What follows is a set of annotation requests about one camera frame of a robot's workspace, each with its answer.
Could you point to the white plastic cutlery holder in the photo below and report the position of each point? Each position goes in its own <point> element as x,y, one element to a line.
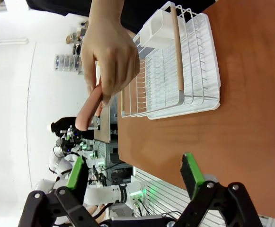
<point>155,28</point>

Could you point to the person's bare hand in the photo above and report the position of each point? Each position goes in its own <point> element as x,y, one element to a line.
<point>111,52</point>

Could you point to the small wooden side table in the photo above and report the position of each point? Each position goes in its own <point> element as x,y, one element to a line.
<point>103,127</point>

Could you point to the clear plastic drawer organizer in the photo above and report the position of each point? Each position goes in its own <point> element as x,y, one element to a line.
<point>65,62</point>

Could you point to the cluttered wall shelf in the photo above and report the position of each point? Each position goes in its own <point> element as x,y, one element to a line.
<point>79,35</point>

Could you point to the white slatted table base panel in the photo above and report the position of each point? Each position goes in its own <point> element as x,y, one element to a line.
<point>165,198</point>

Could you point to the person's bare forearm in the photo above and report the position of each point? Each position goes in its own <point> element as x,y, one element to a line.
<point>106,8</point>

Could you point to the person's black shirt torso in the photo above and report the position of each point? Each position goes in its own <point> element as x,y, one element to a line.
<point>137,9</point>

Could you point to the pink sausage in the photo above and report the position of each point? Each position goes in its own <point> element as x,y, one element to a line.
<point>88,108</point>

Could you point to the black-haired person in background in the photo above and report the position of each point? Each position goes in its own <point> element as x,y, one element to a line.
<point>62,125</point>

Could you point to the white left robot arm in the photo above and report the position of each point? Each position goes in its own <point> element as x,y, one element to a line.
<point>101,195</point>

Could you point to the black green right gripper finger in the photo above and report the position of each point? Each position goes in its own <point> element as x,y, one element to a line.
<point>194,175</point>

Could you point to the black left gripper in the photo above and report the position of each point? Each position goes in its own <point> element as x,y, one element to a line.
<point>69,138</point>

